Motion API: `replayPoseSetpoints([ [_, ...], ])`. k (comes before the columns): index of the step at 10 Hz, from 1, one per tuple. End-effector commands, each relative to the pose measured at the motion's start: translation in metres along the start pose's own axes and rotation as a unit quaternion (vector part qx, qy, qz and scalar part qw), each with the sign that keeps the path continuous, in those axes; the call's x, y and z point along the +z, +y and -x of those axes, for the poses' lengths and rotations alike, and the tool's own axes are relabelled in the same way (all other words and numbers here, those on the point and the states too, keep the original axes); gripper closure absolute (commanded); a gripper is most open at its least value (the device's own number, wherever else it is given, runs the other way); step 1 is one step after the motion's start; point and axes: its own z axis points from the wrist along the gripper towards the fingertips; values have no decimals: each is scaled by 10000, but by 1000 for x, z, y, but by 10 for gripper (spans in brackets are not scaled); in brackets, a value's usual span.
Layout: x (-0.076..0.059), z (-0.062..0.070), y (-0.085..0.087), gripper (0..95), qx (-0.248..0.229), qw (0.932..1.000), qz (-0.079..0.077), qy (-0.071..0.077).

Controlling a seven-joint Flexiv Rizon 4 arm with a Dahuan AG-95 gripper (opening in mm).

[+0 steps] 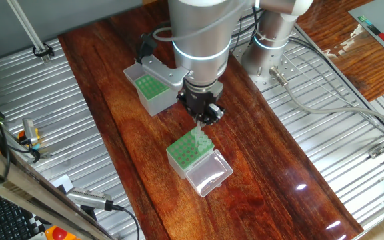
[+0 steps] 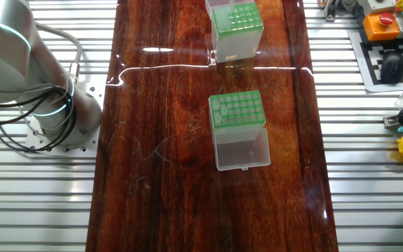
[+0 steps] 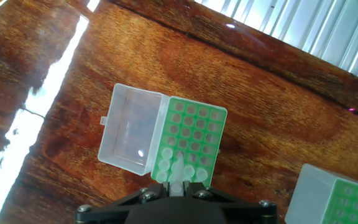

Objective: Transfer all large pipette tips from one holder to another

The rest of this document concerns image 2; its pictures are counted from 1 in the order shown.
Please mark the yellow button box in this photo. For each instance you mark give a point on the yellow button box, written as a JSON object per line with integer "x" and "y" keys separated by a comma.
{"x": 376, "y": 33}

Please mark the tall translucent green tip box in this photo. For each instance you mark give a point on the tall translucent green tip box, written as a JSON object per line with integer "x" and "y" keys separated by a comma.
{"x": 243, "y": 154}

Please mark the glossy brown wooden board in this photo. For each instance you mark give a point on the glossy brown wooden board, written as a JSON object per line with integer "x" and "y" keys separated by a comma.
{"x": 170, "y": 210}

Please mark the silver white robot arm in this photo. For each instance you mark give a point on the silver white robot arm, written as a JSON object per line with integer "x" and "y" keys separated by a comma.
{"x": 5, "y": 52}

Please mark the black computer mouse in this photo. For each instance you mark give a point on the black computer mouse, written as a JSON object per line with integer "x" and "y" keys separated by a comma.
{"x": 392, "y": 68}

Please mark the red emergency stop button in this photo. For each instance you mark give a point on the red emergency stop button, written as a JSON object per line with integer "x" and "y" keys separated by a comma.
{"x": 386, "y": 18}

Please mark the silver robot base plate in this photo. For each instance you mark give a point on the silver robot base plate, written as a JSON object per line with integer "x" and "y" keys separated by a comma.
{"x": 94, "y": 92}

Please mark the low green rack tip box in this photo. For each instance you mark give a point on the low green rack tip box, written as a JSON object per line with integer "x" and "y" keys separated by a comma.
{"x": 236, "y": 49}

